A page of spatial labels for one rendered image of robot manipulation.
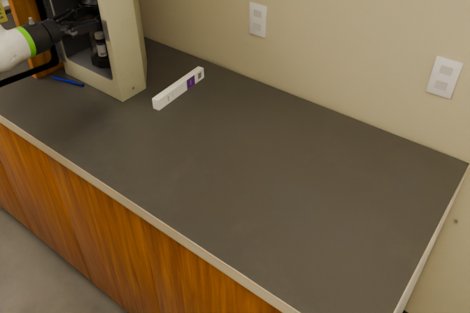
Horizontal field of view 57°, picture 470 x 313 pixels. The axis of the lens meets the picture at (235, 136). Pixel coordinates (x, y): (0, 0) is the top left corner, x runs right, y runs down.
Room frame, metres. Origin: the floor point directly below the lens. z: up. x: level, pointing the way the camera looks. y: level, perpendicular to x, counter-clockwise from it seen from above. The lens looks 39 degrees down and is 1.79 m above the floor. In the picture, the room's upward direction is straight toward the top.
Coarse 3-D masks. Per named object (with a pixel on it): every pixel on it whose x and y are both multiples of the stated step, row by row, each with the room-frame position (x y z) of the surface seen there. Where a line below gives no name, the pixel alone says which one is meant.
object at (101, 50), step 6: (78, 0) 1.38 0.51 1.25; (90, 6) 1.34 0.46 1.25; (96, 6) 1.34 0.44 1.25; (84, 12) 1.36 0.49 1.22; (90, 12) 1.34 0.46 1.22; (96, 12) 1.34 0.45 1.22; (90, 18) 1.35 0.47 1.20; (96, 30) 1.34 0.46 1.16; (102, 30) 1.35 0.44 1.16; (90, 36) 1.35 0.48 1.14; (96, 36) 1.34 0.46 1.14; (102, 36) 1.34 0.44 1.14; (90, 42) 1.36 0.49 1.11; (96, 42) 1.34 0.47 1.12; (102, 42) 1.34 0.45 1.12; (90, 48) 1.37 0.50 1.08; (96, 48) 1.34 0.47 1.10; (102, 48) 1.34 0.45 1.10; (96, 54) 1.35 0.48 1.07; (102, 54) 1.34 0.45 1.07; (102, 60) 1.34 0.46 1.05
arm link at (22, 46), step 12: (0, 24) 1.16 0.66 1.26; (0, 36) 1.11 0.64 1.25; (12, 36) 1.13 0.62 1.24; (24, 36) 1.15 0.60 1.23; (0, 48) 1.07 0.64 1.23; (12, 48) 1.10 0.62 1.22; (24, 48) 1.12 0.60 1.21; (0, 60) 1.06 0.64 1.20; (12, 60) 1.08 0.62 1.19; (24, 60) 1.14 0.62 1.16
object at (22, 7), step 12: (0, 0) 1.33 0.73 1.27; (12, 0) 1.35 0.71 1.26; (24, 0) 1.38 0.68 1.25; (0, 12) 1.32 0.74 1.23; (12, 12) 1.35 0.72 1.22; (24, 12) 1.37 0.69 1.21; (36, 12) 1.40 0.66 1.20; (12, 24) 1.34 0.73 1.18; (36, 60) 1.37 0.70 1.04; (48, 60) 1.39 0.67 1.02; (0, 72) 1.28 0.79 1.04; (12, 72) 1.30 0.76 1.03
